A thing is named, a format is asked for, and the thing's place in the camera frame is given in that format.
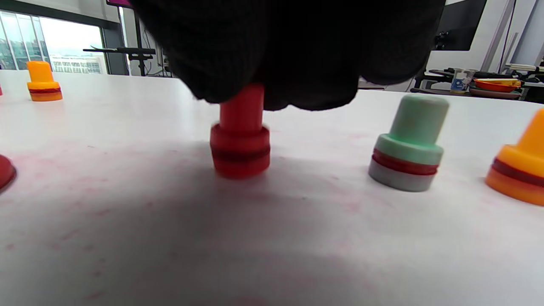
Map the orange reward stamp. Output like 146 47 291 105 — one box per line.
26 61 63 102
485 108 544 207

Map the white bottle blue label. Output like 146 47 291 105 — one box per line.
450 68 476 94

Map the black equipment rack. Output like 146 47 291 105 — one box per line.
410 64 544 102

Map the orange bowl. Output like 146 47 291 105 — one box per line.
474 78 522 93

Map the person's right hand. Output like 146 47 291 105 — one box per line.
127 0 447 112

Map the glass window dark frame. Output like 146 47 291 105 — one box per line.
0 11 128 75

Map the red tin lid yellow label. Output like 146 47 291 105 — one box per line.
0 154 17 194

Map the green reward stamp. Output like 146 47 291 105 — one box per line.
368 94 450 192

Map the black flat monitor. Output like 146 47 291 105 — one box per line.
433 0 487 51

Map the black tripod stand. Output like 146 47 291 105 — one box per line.
83 47 156 77

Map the red reward stamp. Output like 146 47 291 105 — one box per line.
210 83 271 179

